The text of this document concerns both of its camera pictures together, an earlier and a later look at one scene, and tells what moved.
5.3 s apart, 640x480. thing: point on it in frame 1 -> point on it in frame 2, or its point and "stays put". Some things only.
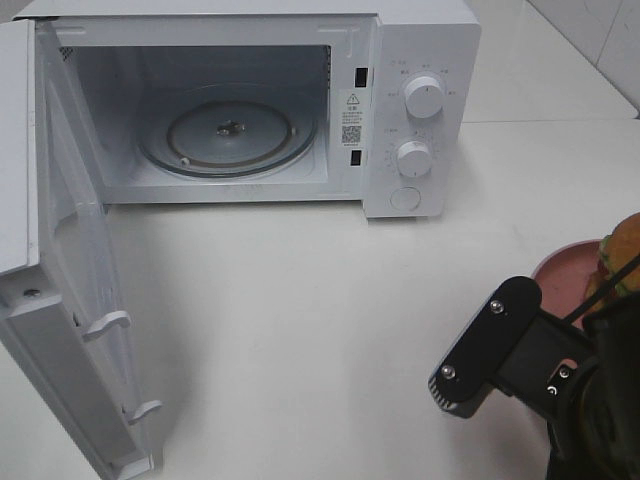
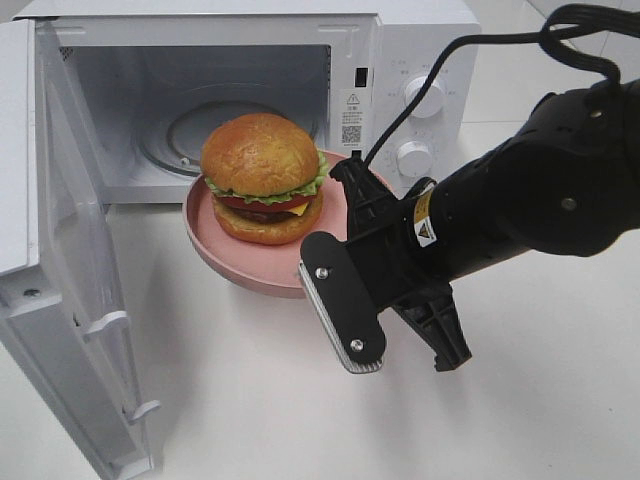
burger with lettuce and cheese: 618,248 -> 264,174
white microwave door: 57,292 stays put
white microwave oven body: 372,102 stays put
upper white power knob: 424,97 stays put
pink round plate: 565,274 -> 271,269
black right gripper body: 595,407 -> 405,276
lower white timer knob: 414,158 stays put
